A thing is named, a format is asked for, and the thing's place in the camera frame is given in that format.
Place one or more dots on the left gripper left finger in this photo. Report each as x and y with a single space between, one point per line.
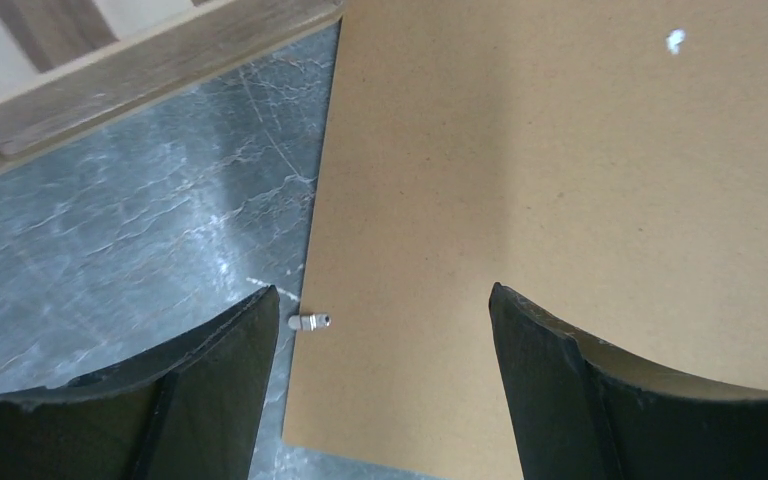
188 408

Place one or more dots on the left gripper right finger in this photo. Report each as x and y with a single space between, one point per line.
583 408

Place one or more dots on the brown cardboard backing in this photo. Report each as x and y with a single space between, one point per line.
606 159

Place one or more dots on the wooden chessboard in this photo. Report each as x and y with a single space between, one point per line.
67 67

